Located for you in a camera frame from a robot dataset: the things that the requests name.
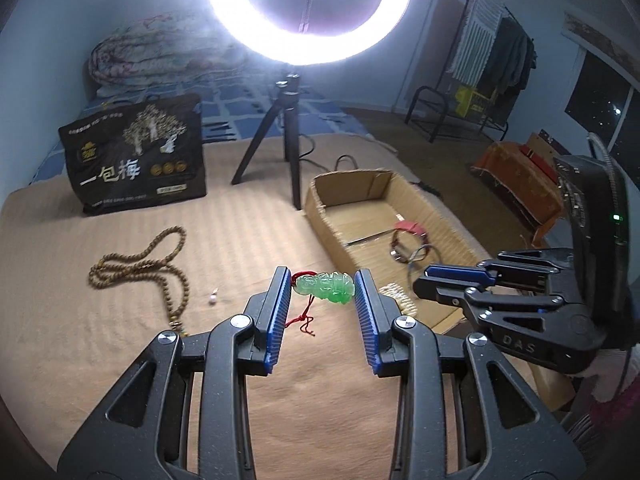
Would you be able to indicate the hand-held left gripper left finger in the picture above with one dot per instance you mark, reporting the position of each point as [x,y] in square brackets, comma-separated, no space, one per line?
[277,320]

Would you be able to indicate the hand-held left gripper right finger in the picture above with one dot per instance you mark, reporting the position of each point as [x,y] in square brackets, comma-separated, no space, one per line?
[367,320]

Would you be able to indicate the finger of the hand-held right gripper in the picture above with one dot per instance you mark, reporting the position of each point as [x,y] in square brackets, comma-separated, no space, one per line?
[450,294]
[452,273]

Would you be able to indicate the cardboard box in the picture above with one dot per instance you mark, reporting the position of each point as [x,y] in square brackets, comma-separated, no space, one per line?
[350,220]

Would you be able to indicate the person's right forearm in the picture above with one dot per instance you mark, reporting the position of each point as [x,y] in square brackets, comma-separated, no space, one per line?
[615,380]

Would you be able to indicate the small white bead charm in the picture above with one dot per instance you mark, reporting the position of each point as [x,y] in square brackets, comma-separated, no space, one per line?
[212,300]

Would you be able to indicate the orange cloth covered stool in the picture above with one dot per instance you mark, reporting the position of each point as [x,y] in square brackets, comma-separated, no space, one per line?
[515,190]

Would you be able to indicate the dark window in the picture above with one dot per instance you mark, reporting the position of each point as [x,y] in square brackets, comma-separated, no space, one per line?
[600,90]

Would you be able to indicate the tan blanket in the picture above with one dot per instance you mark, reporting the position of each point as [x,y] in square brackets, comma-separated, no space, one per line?
[125,360]

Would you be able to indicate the yellow box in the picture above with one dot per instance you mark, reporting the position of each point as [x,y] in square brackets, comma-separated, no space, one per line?
[470,100]

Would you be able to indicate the black tripod stand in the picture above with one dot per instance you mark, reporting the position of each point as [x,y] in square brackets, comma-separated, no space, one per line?
[291,125]

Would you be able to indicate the dark hanging clothes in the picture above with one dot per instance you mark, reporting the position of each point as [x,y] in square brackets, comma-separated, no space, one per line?
[512,60]

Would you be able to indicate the black printed bag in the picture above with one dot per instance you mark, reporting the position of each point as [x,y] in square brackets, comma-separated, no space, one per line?
[125,180]

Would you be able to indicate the brown wooden door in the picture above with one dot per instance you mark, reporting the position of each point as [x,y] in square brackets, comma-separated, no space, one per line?
[430,50]

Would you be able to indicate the striped hanging towel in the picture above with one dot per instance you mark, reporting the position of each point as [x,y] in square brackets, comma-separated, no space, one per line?
[475,35]

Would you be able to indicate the folded floral quilt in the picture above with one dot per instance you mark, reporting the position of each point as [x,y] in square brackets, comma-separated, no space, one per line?
[150,55]

